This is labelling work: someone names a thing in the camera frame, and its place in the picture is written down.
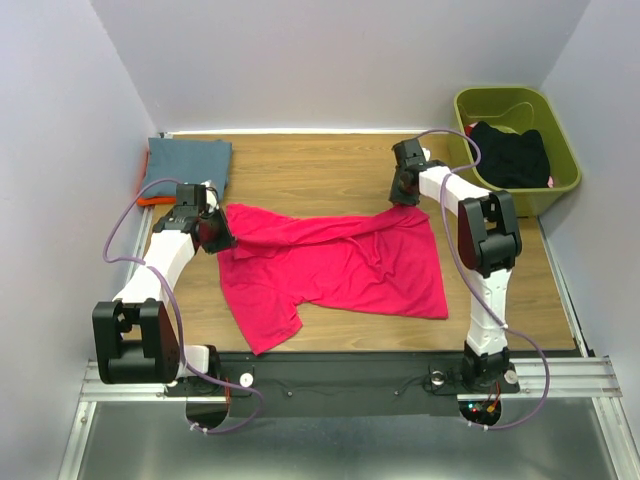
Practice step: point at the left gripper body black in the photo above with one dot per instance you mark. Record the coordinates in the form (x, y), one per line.
(204, 213)

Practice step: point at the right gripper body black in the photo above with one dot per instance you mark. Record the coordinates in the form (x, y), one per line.
(398, 193)

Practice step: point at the pink red t shirt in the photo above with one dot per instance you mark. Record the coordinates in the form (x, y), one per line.
(385, 264)

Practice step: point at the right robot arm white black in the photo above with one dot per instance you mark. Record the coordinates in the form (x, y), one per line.
(485, 251)

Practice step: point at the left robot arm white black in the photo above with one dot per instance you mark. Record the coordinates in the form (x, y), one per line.
(139, 335)

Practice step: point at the folded orange t shirt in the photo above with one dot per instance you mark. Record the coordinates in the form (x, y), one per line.
(154, 200)

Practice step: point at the folded blue grey t shirt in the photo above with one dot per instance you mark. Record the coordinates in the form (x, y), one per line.
(189, 161)

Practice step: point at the black t shirt in bin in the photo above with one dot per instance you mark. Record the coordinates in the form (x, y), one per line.
(511, 160)

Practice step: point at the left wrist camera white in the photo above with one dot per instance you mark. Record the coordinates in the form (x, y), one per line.
(212, 197)

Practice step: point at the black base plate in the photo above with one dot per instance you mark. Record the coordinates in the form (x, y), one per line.
(357, 384)

